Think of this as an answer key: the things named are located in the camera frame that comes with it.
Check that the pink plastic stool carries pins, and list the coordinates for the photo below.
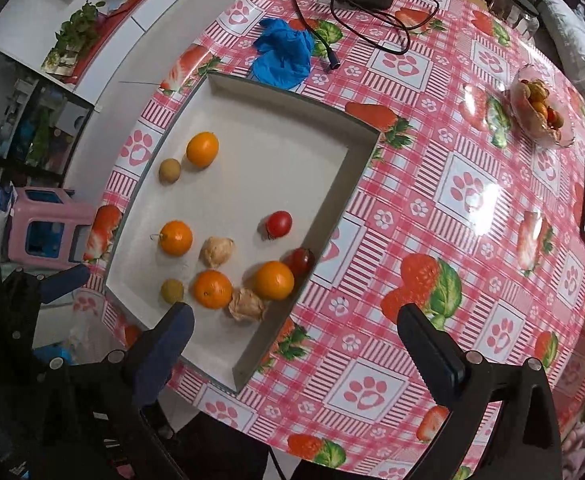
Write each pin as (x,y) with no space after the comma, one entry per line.
(42,230)

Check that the dark glass cabinet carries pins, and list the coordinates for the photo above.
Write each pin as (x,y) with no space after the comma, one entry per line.
(17,120)

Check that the strawberry printed pink tablecloth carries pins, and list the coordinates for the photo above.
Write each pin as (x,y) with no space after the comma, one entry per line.
(447,185)

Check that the white pillow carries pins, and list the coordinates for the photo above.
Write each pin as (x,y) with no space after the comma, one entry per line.
(572,50)

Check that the green potted plant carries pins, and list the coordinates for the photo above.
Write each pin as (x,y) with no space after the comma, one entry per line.
(77,25)

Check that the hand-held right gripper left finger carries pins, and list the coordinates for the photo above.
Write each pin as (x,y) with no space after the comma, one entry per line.
(167,345)

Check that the white rectangular tray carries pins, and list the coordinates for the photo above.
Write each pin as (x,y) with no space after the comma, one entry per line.
(272,160)

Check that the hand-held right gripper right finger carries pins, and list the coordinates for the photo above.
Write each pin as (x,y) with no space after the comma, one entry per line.
(430,355)

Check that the crumpled blue glove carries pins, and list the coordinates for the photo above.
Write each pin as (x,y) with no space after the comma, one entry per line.
(282,55)

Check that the clear glass bowl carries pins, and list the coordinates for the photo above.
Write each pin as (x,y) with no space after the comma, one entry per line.
(527,125)

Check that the red cherry tomato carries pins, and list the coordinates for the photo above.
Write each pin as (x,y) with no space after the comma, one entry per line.
(278,224)
(300,261)
(551,116)

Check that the orange with stem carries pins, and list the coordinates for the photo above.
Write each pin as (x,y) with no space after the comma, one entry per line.
(175,237)

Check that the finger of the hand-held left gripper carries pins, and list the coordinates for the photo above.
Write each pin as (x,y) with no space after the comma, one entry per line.
(65,280)

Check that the small brown round fruit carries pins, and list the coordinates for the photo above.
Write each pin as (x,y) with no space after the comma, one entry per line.
(539,90)
(170,170)
(171,291)

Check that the beige walnut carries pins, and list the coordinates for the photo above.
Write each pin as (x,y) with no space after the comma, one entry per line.
(246,305)
(217,251)

